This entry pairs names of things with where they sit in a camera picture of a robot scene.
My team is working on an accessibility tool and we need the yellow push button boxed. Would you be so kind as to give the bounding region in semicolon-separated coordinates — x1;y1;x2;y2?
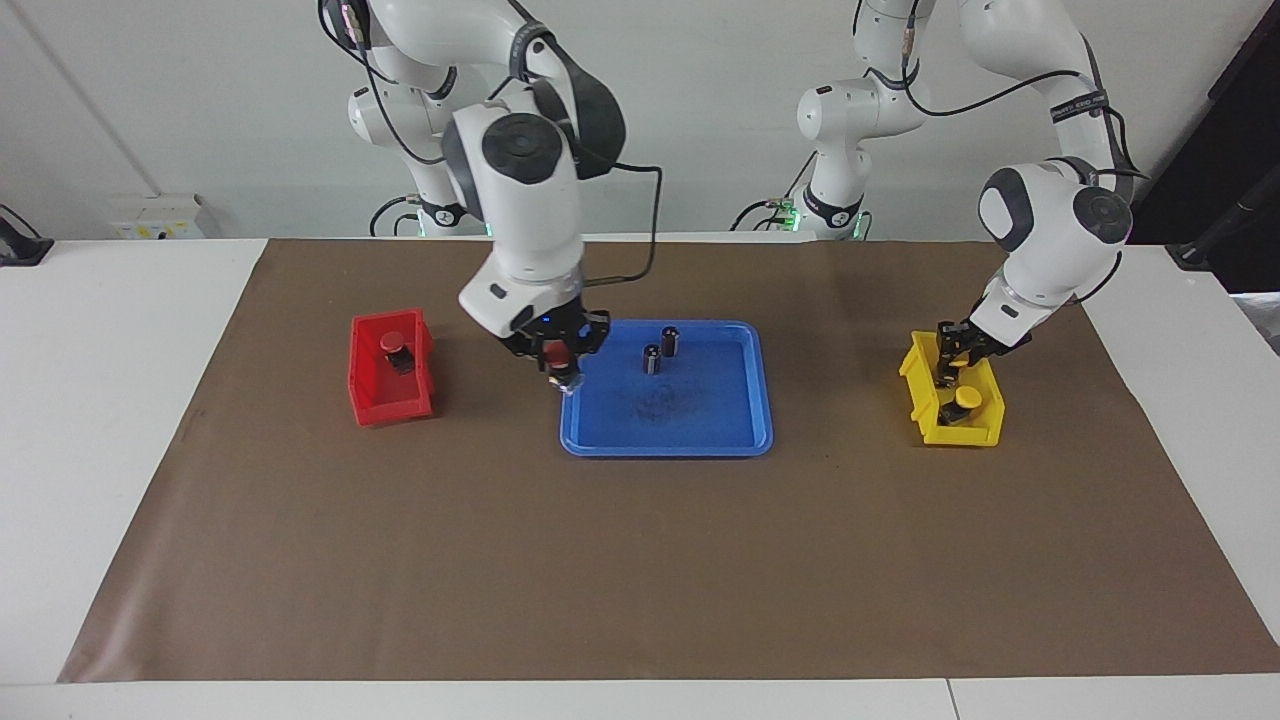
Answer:
940;385;984;428

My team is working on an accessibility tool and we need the blue plastic tray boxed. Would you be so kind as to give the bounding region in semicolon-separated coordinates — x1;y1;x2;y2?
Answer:
559;319;775;459

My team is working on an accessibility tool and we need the yellow plastic bin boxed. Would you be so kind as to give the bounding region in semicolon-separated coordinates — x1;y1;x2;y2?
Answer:
898;330;1006;448

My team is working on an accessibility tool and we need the red plastic bin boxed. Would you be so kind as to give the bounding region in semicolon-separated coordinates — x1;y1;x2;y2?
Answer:
347;308;436;428

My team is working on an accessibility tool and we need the black stand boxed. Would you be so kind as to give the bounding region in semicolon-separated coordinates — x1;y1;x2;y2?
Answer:
1165;190;1280;271

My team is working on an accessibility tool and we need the brown paper mat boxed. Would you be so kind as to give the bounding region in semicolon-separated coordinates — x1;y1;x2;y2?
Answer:
58;237;1280;684

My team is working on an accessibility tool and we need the dark panel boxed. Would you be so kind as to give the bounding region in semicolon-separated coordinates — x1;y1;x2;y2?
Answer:
1105;0;1280;293

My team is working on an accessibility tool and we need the small black device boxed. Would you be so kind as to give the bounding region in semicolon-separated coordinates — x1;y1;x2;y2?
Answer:
0;205;54;267

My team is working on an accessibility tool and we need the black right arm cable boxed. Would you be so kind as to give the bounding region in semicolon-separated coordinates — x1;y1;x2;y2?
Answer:
318;0;665;291

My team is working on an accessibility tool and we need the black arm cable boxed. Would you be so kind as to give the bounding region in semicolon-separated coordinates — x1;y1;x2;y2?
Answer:
318;0;665;291
855;0;1149;301

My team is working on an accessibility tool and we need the black left base cable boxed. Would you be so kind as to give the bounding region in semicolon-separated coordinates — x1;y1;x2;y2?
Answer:
730;150;816;233

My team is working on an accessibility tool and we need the black base cable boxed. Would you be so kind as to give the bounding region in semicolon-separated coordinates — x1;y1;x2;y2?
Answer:
730;150;816;233
369;195;421;238

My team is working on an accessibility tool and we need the black right base cable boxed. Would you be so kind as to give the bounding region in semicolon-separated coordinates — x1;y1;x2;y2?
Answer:
369;195;421;238

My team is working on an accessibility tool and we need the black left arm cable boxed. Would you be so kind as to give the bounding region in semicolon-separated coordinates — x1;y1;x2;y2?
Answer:
855;0;1149;301

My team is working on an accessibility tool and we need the white wall socket box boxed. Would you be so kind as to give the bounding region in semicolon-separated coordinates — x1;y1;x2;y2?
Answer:
108;193;206;241

